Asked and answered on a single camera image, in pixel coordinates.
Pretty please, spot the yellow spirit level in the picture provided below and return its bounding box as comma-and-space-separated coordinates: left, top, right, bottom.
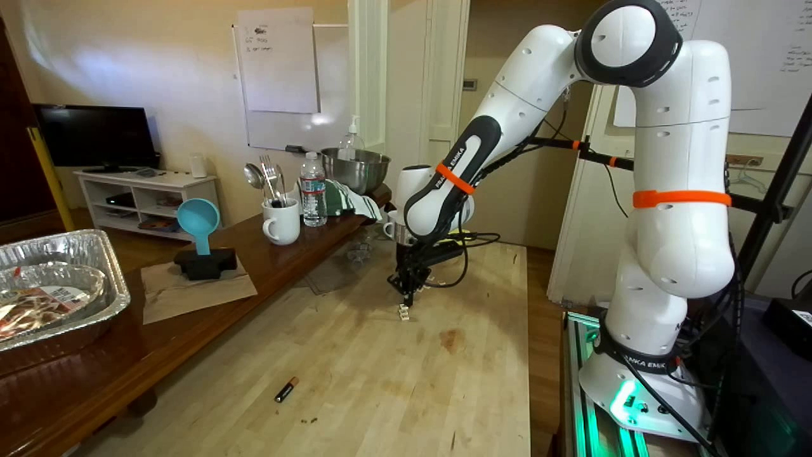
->
22, 125, 78, 233

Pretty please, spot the metal spoon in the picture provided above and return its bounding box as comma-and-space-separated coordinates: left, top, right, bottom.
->
240, 159, 276, 205
262, 159, 290, 205

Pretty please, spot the aluminium foil tray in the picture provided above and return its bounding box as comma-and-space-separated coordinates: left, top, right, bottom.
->
0, 225, 134, 355

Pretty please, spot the large white paper sheet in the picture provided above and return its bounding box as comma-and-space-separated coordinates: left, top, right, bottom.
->
612, 0, 812, 140

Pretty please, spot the black flat television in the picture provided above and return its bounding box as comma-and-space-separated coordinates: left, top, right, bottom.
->
31, 102, 164, 176

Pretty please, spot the white panel door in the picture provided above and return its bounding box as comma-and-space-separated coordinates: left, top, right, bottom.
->
344, 0, 471, 186

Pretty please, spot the black marker pen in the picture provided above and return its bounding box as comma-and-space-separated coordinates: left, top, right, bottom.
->
271, 377, 300, 406

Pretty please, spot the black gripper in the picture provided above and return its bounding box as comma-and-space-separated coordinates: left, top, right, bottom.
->
388, 245, 432, 307

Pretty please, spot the wall whiteboard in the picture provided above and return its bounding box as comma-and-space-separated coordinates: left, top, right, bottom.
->
240, 21, 355, 154

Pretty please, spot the brown paper sheet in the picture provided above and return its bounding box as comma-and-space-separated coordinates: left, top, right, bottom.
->
138, 252, 262, 327

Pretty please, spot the black funnel base block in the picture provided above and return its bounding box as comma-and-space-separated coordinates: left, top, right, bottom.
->
172, 247, 240, 284

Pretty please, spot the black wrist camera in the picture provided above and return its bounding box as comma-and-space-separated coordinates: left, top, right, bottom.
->
424, 237, 467, 265

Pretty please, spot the green striped white towel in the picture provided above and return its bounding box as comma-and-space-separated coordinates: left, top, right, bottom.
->
324, 179, 388, 223

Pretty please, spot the black power box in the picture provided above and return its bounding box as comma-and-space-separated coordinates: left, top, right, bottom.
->
758, 295, 812, 363

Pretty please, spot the crumpled plastic wrapper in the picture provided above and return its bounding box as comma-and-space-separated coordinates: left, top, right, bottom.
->
0, 258, 112, 345

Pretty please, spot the white ceramic mug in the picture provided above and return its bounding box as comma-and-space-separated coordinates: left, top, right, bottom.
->
379, 208, 409, 248
259, 199, 304, 248

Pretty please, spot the clear pump sanitizer bottle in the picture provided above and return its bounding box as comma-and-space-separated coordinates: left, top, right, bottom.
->
335, 114, 366, 166

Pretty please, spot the black tripod pole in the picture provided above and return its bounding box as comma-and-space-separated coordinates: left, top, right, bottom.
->
733, 96, 812, 281

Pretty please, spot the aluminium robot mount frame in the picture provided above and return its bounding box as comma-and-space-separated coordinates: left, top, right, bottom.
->
556, 307, 720, 457

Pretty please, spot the brown wooden table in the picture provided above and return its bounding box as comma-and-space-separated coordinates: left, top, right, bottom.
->
0, 205, 395, 457

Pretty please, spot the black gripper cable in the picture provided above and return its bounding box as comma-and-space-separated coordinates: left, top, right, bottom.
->
414, 229, 503, 293

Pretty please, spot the black rod with orange clips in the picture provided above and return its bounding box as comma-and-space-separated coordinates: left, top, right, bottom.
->
481, 132, 796, 219

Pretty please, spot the large steel mixing bowl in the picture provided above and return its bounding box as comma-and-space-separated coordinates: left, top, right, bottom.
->
318, 148, 394, 199

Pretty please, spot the white television stand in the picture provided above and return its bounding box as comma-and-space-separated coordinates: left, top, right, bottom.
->
74, 168, 224, 245

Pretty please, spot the clear plastic water bottle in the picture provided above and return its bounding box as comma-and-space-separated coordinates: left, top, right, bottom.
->
296, 151, 330, 229

